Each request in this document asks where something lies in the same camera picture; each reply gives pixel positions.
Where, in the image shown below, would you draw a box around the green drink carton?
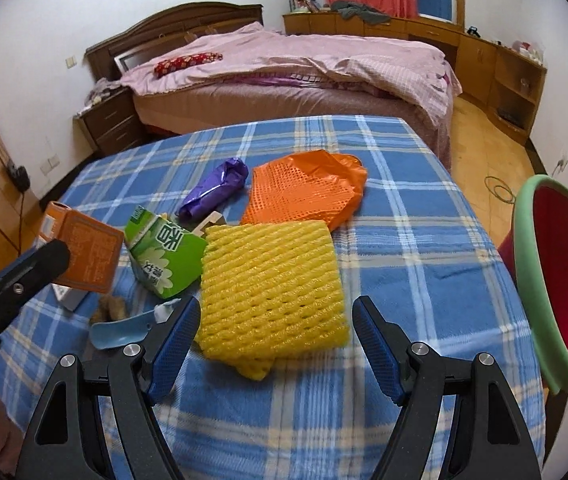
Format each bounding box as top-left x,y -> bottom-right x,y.
124,205 -> 209,301

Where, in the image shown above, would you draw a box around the yellow foam fruit net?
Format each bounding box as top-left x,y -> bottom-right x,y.
199,219 -> 351,381

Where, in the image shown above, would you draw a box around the tan wooden piece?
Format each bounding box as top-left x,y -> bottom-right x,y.
191,212 -> 227,237

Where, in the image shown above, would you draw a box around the white teal small box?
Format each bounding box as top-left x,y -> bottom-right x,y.
49,282 -> 95,312

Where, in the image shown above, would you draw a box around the red floral pillow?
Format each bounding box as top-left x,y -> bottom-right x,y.
153,52 -> 224,78

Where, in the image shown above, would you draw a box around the blue plastic spoon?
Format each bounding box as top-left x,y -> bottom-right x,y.
89,297 -> 185,351

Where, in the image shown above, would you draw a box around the orange drink carton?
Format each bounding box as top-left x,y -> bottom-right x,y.
39,201 -> 126,295

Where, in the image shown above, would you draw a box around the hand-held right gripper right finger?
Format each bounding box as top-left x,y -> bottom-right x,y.
351,296 -> 545,480

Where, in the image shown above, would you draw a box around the black charger plug with cable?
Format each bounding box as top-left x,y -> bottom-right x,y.
6,160 -> 31,253

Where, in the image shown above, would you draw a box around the wooden corner cabinet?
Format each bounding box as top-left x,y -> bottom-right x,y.
283,10 -> 549,146

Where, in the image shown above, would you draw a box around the blue plaid blanket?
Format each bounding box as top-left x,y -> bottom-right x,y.
0,115 -> 547,480

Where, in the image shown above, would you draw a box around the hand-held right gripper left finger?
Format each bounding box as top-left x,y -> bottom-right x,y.
14,296 -> 202,480

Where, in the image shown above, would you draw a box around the purple plastic wrapper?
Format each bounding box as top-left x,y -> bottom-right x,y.
176,157 -> 250,221

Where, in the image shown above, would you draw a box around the white framed panel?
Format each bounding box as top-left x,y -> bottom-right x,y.
114,45 -> 161,79

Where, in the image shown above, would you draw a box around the pink duvet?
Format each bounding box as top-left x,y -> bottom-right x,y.
119,22 -> 465,131

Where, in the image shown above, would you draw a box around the white pink bottles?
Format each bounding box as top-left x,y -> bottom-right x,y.
511,39 -> 547,63

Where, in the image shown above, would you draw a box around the green cable coil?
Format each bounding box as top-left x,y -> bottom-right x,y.
484,175 -> 517,203

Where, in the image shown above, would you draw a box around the red basin with green rim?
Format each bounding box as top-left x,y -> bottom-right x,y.
496,174 -> 568,395

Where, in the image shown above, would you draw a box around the person's left hand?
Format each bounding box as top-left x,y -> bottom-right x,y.
0,382 -> 22,478

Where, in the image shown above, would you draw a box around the orange foam fruit net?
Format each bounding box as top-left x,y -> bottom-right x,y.
240,152 -> 369,233

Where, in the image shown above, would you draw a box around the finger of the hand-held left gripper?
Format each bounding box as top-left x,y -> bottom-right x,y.
0,239 -> 71,322

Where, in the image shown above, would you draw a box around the pale cloth pile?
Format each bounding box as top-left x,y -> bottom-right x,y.
76,79 -> 130,116

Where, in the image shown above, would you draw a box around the row of books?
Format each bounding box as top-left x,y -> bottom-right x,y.
289,0 -> 332,13

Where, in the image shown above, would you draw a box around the dark clothes pile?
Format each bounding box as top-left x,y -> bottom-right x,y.
331,1 -> 392,26

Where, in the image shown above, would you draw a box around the dark wooden nightstand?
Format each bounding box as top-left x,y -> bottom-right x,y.
74,87 -> 147,156

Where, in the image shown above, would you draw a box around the wooden bed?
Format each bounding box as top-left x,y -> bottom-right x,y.
85,2 -> 465,171

